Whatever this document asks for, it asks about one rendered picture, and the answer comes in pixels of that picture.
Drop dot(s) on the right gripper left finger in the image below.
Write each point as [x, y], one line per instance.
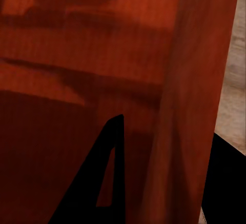
[78, 205]

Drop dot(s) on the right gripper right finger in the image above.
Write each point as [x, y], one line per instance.
[224, 199]

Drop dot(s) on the storage box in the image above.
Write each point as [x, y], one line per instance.
[68, 66]

